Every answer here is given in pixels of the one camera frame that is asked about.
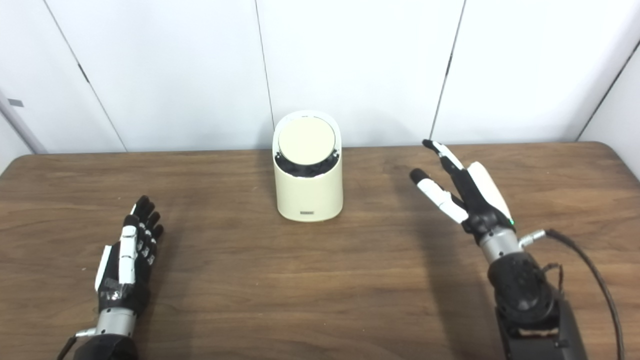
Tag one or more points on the grey wall corner post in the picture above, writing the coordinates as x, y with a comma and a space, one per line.
20, 125

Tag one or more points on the small grey post tag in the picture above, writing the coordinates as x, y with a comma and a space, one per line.
15, 102

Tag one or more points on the black bin liner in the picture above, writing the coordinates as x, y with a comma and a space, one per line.
305, 170

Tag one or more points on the white and black left hand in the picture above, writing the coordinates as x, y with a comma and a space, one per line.
117, 285

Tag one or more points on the white and black right hand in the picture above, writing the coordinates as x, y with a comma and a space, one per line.
480, 205

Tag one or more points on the round cream bin lid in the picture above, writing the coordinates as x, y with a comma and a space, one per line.
306, 141

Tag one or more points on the cream-colored bin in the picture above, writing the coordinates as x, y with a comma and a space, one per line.
309, 192

